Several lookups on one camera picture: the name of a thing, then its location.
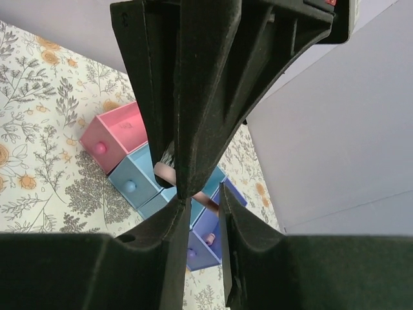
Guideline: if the pink drawer box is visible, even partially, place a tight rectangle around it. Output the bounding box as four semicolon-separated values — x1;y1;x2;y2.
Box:
79;101;148;174

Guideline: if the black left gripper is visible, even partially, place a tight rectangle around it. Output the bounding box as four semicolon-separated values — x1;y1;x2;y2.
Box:
267;0;357;45

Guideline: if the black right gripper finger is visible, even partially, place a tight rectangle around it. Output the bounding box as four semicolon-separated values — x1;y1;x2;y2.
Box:
219;185;412;309
175;1;320;198
1;198;191;309
109;0;181;190

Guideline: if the light blue drawer box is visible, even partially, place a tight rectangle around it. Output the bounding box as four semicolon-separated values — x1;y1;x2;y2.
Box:
190;166;227;229

